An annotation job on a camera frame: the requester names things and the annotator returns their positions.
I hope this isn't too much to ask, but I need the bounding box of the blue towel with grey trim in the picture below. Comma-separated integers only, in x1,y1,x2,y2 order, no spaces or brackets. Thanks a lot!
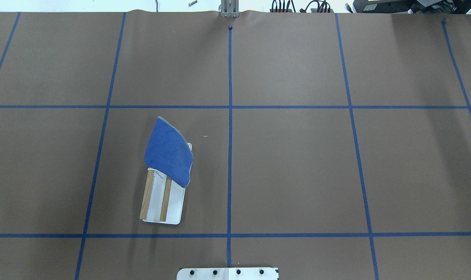
144,116,193,189

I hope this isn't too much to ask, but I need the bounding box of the right wooden rack rod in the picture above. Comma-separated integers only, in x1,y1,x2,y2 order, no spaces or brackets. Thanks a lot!
160,177,172,222

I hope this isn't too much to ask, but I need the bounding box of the wooden rack rod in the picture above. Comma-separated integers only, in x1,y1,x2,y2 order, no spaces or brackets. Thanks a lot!
139,168,155,220
160,177,172,222

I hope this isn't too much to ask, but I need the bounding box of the left wooden rack rod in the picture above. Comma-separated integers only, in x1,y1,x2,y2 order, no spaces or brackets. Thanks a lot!
139,168,155,220

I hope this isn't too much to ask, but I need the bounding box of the white towel rack base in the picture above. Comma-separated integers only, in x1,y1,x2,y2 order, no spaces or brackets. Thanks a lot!
142,164,187,225

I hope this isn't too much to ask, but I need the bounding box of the aluminium frame post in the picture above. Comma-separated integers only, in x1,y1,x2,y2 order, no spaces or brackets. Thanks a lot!
219,0,240,18

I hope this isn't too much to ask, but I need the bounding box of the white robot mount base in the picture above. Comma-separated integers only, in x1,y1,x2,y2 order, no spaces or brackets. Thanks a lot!
176,267,279,280

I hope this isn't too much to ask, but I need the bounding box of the black cable bundle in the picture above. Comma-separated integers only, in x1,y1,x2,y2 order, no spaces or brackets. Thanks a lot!
270,0,334,14

